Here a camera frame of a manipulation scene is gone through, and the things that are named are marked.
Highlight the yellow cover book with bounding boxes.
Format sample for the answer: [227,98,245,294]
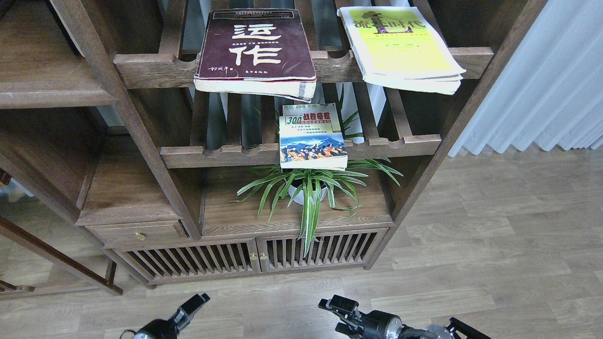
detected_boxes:
[337,6,465,95]

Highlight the brass drawer knob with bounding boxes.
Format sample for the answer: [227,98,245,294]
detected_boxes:
[134,231,146,241]

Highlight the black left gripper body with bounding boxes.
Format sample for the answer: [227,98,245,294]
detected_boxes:
[133,309,195,339]

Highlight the wooden side table frame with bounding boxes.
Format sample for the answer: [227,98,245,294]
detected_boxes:
[1,172,123,299]

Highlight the white plant pot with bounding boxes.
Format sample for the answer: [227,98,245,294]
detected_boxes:
[287,181,328,206]

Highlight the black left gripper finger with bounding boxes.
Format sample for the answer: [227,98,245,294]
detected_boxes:
[181,293,211,315]

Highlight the white curtain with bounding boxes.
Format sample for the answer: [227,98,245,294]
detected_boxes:
[448,0,603,157]

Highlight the maroon book white characters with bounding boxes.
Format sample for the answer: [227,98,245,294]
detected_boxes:
[194,8,317,103]

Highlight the dark wooden bookshelf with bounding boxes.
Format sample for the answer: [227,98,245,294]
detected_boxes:
[1,0,546,287]

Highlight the green spider plant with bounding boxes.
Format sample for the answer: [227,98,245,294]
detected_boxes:
[237,103,401,256]

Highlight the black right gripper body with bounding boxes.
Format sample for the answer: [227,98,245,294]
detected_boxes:
[338,310,403,339]

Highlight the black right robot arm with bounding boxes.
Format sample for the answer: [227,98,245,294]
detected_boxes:
[318,295,489,339]

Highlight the colourful small paperback book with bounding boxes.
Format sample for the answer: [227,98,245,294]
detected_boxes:
[278,103,348,171]

